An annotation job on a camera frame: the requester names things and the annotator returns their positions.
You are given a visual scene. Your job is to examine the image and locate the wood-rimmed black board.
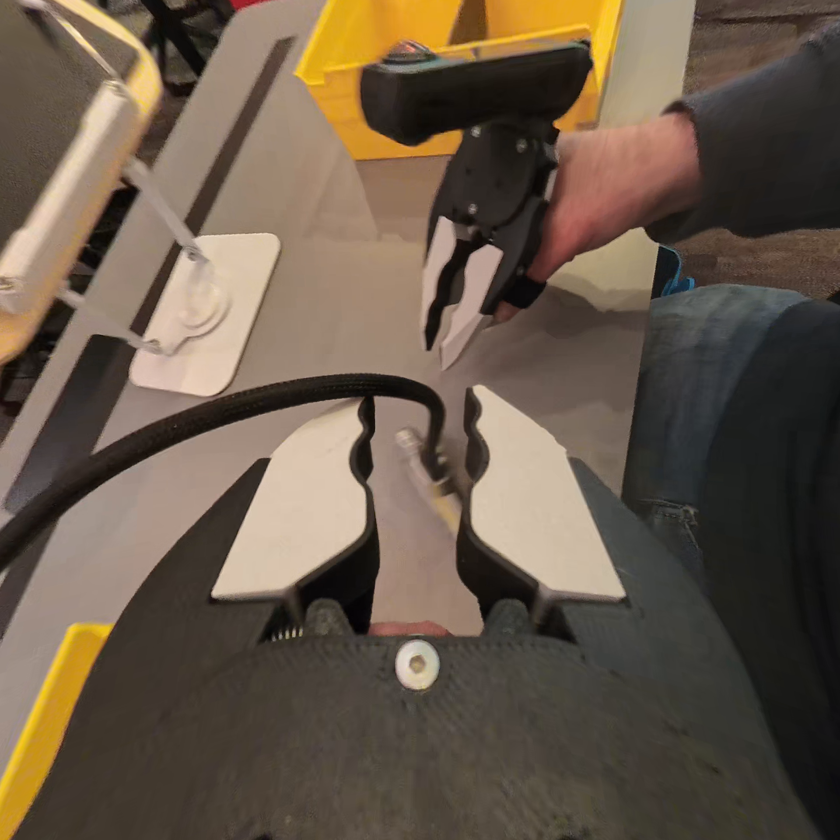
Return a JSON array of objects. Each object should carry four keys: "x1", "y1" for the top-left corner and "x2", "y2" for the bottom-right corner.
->
[{"x1": 0, "y1": 0, "x2": 164, "y2": 365}]

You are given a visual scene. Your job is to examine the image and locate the black switch pigtail cable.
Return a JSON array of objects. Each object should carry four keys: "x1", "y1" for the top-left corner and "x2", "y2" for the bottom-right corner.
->
[{"x1": 0, "y1": 374, "x2": 463, "y2": 573}]

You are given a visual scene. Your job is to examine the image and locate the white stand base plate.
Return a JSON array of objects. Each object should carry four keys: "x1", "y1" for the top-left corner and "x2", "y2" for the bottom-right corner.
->
[{"x1": 0, "y1": 82, "x2": 282, "y2": 398}]

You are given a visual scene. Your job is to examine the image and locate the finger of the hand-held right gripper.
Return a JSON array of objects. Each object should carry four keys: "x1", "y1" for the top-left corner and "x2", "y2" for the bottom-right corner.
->
[
  {"x1": 440, "y1": 241, "x2": 505, "y2": 371},
  {"x1": 420, "y1": 218, "x2": 465, "y2": 352}
]

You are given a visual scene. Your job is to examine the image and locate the yellow plastic bin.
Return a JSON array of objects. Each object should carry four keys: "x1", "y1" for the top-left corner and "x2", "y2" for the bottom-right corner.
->
[
  {"x1": 294, "y1": 0, "x2": 624, "y2": 160},
  {"x1": 0, "y1": 623, "x2": 114, "y2": 840}
]

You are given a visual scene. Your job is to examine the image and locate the person's right forearm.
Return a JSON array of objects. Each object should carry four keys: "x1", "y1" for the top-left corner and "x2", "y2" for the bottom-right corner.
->
[{"x1": 646, "y1": 20, "x2": 840, "y2": 244}]

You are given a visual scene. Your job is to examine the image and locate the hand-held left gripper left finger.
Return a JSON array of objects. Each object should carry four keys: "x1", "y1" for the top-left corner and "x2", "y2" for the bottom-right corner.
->
[{"x1": 210, "y1": 395, "x2": 382, "y2": 634}]

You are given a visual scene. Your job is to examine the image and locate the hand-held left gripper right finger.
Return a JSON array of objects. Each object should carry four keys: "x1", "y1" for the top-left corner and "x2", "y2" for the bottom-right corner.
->
[{"x1": 456, "y1": 386, "x2": 626, "y2": 624}]

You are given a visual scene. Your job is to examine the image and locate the person's right hand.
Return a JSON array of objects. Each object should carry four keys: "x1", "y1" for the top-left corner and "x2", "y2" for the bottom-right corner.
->
[{"x1": 491, "y1": 112, "x2": 701, "y2": 324}]

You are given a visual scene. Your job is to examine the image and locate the person's legs blue jeans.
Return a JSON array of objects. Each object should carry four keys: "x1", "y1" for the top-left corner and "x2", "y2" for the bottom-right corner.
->
[{"x1": 622, "y1": 283, "x2": 808, "y2": 585}]

